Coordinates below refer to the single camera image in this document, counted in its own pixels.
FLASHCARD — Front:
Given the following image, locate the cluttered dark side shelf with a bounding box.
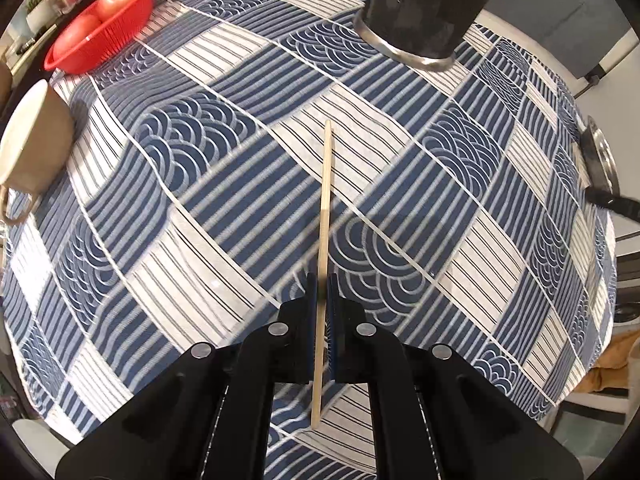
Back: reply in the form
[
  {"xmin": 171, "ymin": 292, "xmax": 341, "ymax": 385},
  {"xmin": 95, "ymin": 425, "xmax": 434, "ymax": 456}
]
[{"xmin": 1, "ymin": 0, "xmax": 90, "ymax": 89}]

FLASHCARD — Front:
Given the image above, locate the red plastic fruit basket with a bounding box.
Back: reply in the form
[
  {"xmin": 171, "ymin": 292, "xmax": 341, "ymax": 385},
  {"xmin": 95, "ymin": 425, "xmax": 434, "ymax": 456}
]
[{"xmin": 43, "ymin": 0, "xmax": 154, "ymax": 75}]

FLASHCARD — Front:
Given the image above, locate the beige ceramic mug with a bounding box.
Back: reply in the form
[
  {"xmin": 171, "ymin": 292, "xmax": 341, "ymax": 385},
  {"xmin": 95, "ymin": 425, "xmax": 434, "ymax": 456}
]
[{"xmin": 1, "ymin": 79, "xmax": 74, "ymax": 226}]

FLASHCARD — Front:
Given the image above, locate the lone wooden chopstick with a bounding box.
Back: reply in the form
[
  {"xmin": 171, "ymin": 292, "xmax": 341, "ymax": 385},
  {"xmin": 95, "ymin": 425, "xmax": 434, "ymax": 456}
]
[{"xmin": 310, "ymin": 119, "xmax": 333, "ymax": 429}]

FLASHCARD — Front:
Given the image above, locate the black cylindrical utensil holder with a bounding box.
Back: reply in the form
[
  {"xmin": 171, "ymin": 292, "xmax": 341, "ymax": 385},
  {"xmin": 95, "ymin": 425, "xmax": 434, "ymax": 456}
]
[{"xmin": 354, "ymin": 0, "xmax": 488, "ymax": 72}]

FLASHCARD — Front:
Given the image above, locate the blue white patterned tablecloth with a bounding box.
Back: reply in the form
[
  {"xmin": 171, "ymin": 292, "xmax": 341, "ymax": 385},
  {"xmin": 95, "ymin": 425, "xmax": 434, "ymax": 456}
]
[{"xmin": 1, "ymin": 0, "xmax": 616, "ymax": 478}]

